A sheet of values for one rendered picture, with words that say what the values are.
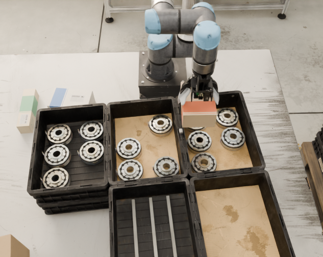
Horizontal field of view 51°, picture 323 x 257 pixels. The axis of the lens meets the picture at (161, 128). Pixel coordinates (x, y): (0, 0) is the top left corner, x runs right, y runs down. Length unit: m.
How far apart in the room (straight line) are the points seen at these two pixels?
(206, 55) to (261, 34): 2.36
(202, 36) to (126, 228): 0.74
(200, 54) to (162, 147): 0.56
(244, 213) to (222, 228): 0.11
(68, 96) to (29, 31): 1.86
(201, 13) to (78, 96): 0.87
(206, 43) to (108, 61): 1.09
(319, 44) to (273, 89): 1.57
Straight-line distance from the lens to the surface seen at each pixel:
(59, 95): 1.77
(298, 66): 3.16
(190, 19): 1.08
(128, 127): 1.53
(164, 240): 1.30
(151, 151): 1.46
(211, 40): 0.99
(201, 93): 1.14
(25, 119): 1.78
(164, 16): 1.08
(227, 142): 1.47
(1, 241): 1.35
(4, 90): 2.03
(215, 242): 1.31
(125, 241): 1.31
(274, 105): 1.85
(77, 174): 1.45
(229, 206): 1.37
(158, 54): 1.64
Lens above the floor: 2.07
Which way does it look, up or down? 55 degrees down
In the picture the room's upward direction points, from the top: 1 degrees counter-clockwise
